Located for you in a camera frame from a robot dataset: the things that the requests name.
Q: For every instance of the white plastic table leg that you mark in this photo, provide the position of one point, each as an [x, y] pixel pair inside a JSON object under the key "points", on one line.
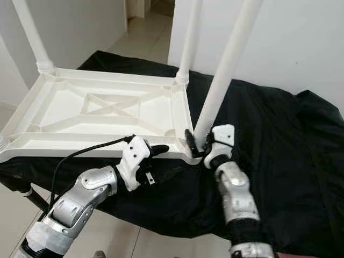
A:
{"points": [[226, 64], [189, 37], [4, 144], [32, 32]]}

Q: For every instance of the black metal table leg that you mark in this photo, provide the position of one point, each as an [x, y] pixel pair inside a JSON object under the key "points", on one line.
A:
{"points": [[35, 198]]}

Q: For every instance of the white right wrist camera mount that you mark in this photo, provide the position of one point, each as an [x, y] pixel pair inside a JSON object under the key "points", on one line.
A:
{"points": [[226, 134]]}

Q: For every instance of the white plastic table top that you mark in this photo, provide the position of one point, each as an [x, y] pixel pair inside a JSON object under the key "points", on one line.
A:
{"points": [[54, 113]]}

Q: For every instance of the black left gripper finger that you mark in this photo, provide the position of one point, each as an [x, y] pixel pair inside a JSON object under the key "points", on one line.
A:
{"points": [[159, 150]]}

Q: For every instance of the black fabric table cover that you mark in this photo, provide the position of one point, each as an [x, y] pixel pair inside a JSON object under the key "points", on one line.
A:
{"points": [[290, 161]]}

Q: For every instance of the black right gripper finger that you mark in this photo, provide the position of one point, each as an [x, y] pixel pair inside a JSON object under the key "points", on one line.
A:
{"points": [[191, 141]]}

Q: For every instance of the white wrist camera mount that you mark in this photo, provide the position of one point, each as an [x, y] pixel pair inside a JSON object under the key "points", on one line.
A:
{"points": [[226, 134], [136, 153]]}

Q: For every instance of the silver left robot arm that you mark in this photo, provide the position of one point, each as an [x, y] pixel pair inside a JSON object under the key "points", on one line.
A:
{"points": [[80, 196]]}

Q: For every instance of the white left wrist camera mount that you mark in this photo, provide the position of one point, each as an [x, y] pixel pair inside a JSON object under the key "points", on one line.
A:
{"points": [[136, 153]]}

